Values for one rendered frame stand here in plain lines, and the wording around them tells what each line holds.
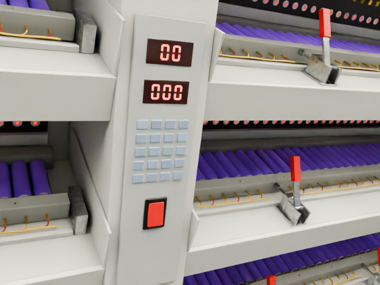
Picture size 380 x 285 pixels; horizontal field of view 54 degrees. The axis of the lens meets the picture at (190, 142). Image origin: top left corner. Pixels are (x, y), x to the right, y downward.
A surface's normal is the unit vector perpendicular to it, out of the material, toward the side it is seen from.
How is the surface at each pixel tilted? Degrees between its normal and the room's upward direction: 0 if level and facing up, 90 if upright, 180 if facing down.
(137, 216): 90
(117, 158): 90
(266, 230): 17
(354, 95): 107
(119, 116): 90
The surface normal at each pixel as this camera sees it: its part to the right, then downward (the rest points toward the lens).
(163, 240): 0.47, 0.29
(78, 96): 0.41, 0.55
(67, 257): 0.25, -0.83
